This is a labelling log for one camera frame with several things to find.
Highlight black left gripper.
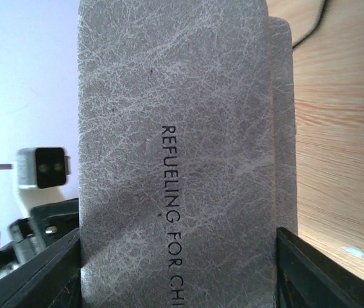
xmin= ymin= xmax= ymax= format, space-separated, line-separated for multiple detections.
xmin=0 ymin=198 xmax=79 ymax=279

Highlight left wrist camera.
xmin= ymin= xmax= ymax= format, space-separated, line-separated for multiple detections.
xmin=12 ymin=147 xmax=70 ymax=218

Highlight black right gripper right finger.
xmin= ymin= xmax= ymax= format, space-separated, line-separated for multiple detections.
xmin=276 ymin=227 xmax=364 ymax=308

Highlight dark aviator sunglasses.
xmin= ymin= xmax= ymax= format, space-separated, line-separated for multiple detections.
xmin=292 ymin=0 xmax=330 ymax=49

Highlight grey sunglasses case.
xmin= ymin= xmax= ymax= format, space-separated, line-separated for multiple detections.
xmin=77 ymin=0 xmax=299 ymax=308

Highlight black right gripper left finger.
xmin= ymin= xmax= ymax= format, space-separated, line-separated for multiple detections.
xmin=0 ymin=228 xmax=81 ymax=307

